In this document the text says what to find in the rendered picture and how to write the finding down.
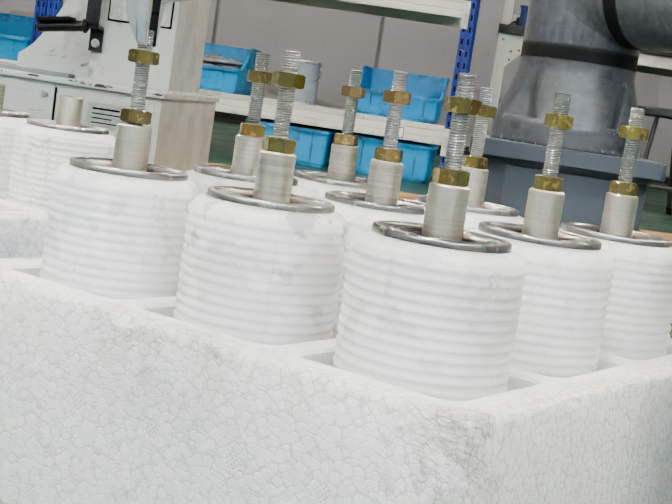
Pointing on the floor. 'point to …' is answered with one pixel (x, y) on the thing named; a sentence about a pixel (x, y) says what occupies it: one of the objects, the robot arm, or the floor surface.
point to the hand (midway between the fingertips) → (137, 22)
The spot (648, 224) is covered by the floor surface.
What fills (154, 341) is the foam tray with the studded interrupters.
